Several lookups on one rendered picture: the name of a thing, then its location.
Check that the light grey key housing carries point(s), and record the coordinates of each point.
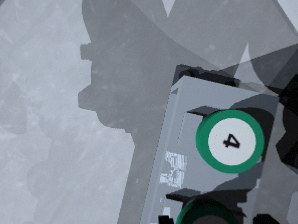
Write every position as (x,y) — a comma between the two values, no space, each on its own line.
(289,98)

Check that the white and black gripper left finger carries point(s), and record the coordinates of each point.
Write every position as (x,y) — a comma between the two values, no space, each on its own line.
(164,219)

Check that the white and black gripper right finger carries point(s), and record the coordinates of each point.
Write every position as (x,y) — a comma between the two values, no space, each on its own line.
(264,219)

